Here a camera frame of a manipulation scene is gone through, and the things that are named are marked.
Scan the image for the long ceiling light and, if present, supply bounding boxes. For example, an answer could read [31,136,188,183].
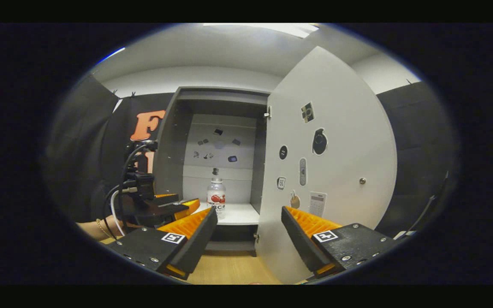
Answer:
[203,23,319,39]
[96,47,125,65]

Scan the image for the white cabinet door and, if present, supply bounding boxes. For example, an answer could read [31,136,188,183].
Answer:
[255,46,398,285]

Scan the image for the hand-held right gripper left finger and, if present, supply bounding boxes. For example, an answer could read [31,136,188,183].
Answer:
[106,207,218,281]

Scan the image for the grey cabinet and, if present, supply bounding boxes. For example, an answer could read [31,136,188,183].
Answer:
[152,86,273,257]

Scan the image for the white cable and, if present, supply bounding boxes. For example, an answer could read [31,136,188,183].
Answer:
[110,192,138,237]

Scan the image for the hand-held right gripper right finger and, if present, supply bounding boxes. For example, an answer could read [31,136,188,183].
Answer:
[281,206,401,278]

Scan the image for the clear bottle red label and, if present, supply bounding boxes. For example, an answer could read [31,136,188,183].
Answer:
[207,168,226,220]

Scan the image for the black backdrop cloth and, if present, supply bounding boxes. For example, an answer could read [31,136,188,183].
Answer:
[43,75,459,240]

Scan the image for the black cable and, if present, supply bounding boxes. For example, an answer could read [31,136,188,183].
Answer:
[102,143,149,240]

